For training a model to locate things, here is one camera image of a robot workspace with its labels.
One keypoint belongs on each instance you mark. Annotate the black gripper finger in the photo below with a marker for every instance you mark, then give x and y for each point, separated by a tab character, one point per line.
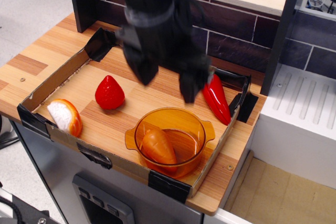
191	83
141	65

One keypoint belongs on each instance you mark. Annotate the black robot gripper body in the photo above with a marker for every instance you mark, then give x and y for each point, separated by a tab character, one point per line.
166	39

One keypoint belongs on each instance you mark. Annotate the orange plastic toy carrot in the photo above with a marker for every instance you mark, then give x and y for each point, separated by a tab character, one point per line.
157	147

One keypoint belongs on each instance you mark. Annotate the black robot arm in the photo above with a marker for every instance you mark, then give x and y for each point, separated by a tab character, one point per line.
157	7

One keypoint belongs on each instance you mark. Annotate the transparent orange plastic pot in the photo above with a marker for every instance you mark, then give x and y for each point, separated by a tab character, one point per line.
188	134

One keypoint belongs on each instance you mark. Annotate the cardboard fence with black tape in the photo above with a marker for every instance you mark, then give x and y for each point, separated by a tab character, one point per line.
102	139

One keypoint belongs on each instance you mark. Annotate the red plastic toy chili pepper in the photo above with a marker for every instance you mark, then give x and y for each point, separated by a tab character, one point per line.
214	95

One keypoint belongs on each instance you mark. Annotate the red plastic toy strawberry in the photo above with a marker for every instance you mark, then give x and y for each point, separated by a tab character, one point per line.
109	94

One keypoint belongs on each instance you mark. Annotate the orange and white toy slice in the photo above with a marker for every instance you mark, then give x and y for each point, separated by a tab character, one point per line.
66	116

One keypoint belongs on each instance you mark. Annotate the white toy sink drainboard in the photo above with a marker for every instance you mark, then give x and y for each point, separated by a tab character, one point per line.
296	127

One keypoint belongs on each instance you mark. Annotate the grey toy oven front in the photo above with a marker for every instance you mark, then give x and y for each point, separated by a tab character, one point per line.
99	206

